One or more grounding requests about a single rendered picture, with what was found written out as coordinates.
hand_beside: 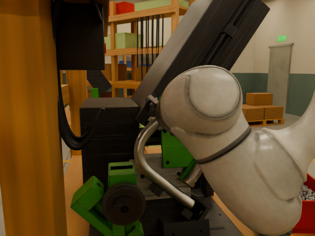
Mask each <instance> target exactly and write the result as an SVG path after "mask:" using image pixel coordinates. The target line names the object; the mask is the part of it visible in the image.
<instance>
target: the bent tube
mask: <svg viewBox="0 0 315 236"><path fill-rule="evenodd" d="M159 127H160V125H159V123H158V122H157V119H156V117H155V118H154V119H153V120H152V121H150V122H149V123H148V124H147V125H146V126H145V127H144V128H143V129H142V130H141V132H140V133H139V134H138V136H137V138H136V141H135V145H134V159H135V163H136V165H137V167H138V169H139V170H140V172H141V173H142V174H143V175H144V176H145V177H146V178H148V179H149V180H150V181H151V182H153V183H154V184H155V185H157V186H158V187H159V188H161V189H162V190H163V191H165V192H166V193H167V194H169V195H170V196H171V197H172V198H174V199H175V200H176V201H178V202H179V203H180V204H182V205H183V206H184V207H185V208H187V209H188V210H190V209H191V208H192V207H193V205H194V204H195V201H194V200H193V199H191V198H190V197H189V196H188V195H186V194H185V193H184V192H183V191H181V190H180V189H179V188H177V187H176V186H175V185H173V184H172V183H171V182H169V181H168V180H167V179H166V178H164V177H163V176H162V175H160V174H159V173H158V172H156V171H155V170H154V169H153V168H152V167H151V166H150V165H149V164H148V163H147V161H146V159H145V154H144V149H145V145H146V142H147V140H148V139H149V137H150V136H151V135H152V134H153V133H154V132H155V131H156V130H157V129H158V128H159Z"/></svg>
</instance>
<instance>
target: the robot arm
mask: <svg viewBox="0 0 315 236"><path fill-rule="evenodd" d="M145 102H146V105H145V108H144V109H145V111H147V112H148V111H149V115H150V117H149V119H148V121H152V120H153V119H154V118H155V117H156V119H157V122H158V123H159V125H160V127H159V128H158V130H162V131H163V132H164V133H166V132H169V133H170V135H172V136H176V137H177V138H178V139H179V140H180V142H181V143H182V144H183V145H184V146H185V147H186V149H187V150H188V151H189V152H190V154H191V155H192V156H193V157H194V159H195V160H196V161H197V163H198V164H199V166H200V168H201V169H202V171H203V173H204V175H205V178H206V179H207V181H208V183H209V184H210V186H211V187H212V189H213V190H214V192H215V193H216V194H217V196H218V197H219V198H220V200H221V201H222V202H223V203H224V205H225V206H226V207H227V208H228V209H229V210H230V211H231V212H232V213H233V214H234V216H235V217H236V218H237V219H238V220H240V221H241V222H242V223H243V224H244V225H245V226H247V227H248V228H249V229H251V230H253V231H254V232H256V233H259V234H263V235H269V236H278V235H281V234H284V233H287V232H288V231H290V230H292V229H293V228H294V227H295V226H296V224H297V223H298V222H299V220H300V218H301V212H302V199H301V197H300V195H299V192H300V188H301V186H302V185H303V183H304V182H306V181H307V171H308V166H309V164H310V163H311V162H312V161H313V159H314V158H315V91H314V94H313V97H312V99H311V101H310V104H309V106H308V108H307V109H306V111H305V113H304V114H303V115H302V116H301V117H300V119H298V120H297V121H296V122H295V123H294V124H292V125H290V126H289V127H287V128H284V129H280V130H272V129H268V128H262V129H261V130H259V131H253V130H252V129H251V127H250V126H249V124H248V123H247V121H246V119H245V117H244V114H243V112H242V102H243V98H242V90H241V86H240V84H239V82H238V80H237V79H236V77H235V76H234V75H233V74H232V73H231V72H229V71H228V70H226V69H224V68H222V67H219V66H213V65H204V66H197V67H194V68H191V69H189V70H187V71H185V72H183V73H181V74H179V75H178V76H177V77H175V78H174V79H173V80H172V81H171V82H170V83H169V84H168V85H167V87H166V88H165V90H164V92H163V94H162V97H161V99H160V100H158V98H157V97H156V95H155V93H153V92H152V93H151V94H150V95H149V96H148V97H147V98H146V99H145ZM154 105H155V108H154V107H153V106H154Z"/></svg>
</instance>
